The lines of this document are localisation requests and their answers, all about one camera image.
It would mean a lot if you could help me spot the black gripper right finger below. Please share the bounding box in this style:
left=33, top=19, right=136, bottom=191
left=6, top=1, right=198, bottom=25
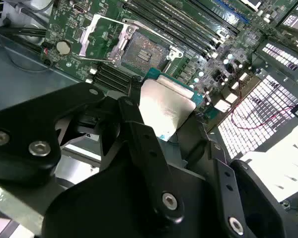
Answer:
left=177, top=115, right=298, bottom=238

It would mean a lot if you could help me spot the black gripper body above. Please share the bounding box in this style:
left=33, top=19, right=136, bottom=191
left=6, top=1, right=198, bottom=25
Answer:
left=41, top=141, right=225, bottom=238

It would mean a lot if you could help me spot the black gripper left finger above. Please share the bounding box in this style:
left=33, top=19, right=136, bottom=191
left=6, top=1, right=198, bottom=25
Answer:
left=0, top=82, right=186, bottom=226

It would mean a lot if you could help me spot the metal locking lever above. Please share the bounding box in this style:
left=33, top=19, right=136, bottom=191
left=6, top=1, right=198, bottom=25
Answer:
left=122, top=18, right=172, bottom=40
left=77, top=56, right=116, bottom=64

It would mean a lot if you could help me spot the metal socket cover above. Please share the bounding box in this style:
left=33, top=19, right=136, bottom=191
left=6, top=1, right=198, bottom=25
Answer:
left=78, top=13, right=136, bottom=65

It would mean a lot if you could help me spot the silver green CPU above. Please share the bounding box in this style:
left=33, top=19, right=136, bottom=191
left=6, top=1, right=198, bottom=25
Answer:
left=138, top=66, right=205, bottom=142

